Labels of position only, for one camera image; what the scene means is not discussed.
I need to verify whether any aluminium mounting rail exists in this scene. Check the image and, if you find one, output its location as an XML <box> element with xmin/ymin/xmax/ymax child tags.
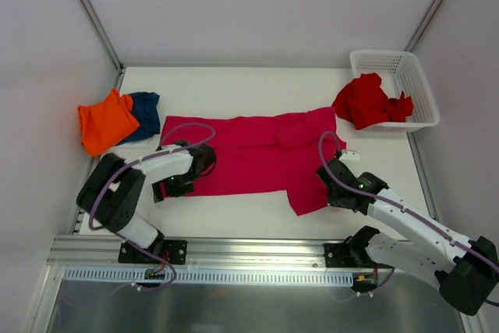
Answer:
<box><xmin>46</xmin><ymin>234</ymin><xmax>467</xmax><ymax>271</ymax></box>

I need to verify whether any magenta t shirt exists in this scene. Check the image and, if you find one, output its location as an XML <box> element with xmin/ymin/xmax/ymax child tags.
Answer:
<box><xmin>161</xmin><ymin>107</ymin><xmax>346</xmax><ymax>215</ymax></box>

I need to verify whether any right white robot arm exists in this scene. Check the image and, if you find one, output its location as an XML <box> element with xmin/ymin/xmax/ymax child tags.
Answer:
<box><xmin>317</xmin><ymin>158</ymin><xmax>498</xmax><ymax>316</ymax></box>

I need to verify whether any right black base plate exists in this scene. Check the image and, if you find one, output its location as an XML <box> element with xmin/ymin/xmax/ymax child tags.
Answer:
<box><xmin>322</xmin><ymin>243</ymin><xmax>391</xmax><ymax>269</ymax></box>

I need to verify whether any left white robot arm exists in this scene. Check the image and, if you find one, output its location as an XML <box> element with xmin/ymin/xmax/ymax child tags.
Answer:
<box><xmin>76</xmin><ymin>141</ymin><xmax>217</xmax><ymax>263</ymax></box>

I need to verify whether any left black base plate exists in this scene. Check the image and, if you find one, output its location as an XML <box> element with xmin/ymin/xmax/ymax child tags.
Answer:
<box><xmin>118</xmin><ymin>239</ymin><xmax>188</xmax><ymax>265</ymax></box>

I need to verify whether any red t shirt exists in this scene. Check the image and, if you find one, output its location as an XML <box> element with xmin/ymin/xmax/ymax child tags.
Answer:
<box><xmin>332</xmin><ymin>73</ymin><xmax>414</xmax><ymax>130</ymax></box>

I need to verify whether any white plastic basket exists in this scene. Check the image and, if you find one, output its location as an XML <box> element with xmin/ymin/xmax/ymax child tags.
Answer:
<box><xmin>349</xmin><ymin>49</ymin><xmax>440</xmax><ymax>133</ymax></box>

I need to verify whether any white slotted cable duct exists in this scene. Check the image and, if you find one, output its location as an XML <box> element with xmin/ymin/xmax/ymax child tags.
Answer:
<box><xmin>63</xmin><ymin>267</ymin><xmax>354</xmax><ymax>288</ymax></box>

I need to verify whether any orange t shirt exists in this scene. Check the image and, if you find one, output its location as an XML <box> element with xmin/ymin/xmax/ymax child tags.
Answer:
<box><xmin>77</xmin><ymin>89</ymin><xmax>140</xmax><ymax>157</ymax></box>

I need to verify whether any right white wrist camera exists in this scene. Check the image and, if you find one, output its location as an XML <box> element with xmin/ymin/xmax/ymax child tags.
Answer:
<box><xmin>338</xmin><ymin>149</ymin><xmax>360</xmax><ymax>163</ymax></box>

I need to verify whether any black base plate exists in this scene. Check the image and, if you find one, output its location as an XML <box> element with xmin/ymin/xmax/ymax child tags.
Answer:
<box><xmin>322</xmin><ymin>243</ymin><xmax>391</xmax><ymax>269</ymax></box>
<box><xmin>118</xmin><ymin>239</ymin><xmax>188</xmax><ymax>265</ymax></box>

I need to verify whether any navy blue t shirt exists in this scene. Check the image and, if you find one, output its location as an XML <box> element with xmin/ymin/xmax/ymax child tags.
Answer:
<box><xmin>119</xmin><ymin>92</ymin><xmax>161</xmax><ymax>145</ymax></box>

